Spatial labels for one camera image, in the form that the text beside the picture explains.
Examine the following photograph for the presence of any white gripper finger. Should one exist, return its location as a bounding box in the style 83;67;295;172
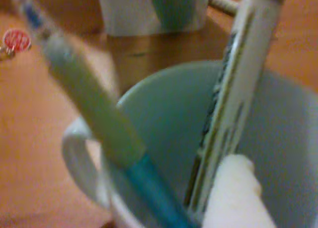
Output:
202;154;277;228

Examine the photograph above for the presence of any teal mechanical pencil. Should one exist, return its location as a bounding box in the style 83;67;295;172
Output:
9;0;199;228

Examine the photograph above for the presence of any beige ribbed rod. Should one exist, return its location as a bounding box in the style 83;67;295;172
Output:
208;0;239;15

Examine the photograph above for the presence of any white mug green blue pattern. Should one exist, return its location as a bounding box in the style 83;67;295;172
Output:
61;60;318;228

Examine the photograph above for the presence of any white whiteboard marker black cap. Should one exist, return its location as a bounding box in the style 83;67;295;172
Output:
183;0;287;215

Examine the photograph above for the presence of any red round tag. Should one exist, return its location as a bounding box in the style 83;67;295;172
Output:
3;28;32;52

